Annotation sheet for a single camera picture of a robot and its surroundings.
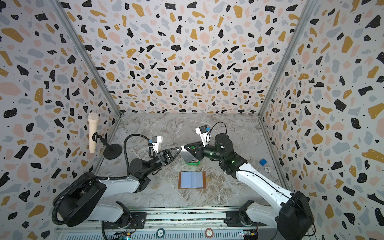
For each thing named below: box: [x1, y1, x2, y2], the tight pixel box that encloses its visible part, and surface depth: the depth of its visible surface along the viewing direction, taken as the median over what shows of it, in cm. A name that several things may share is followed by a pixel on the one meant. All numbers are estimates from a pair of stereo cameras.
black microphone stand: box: [92, 132, 123, 160], surface depth 99 cm
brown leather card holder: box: [178, 171, 206, 189], surface depth 89 cm
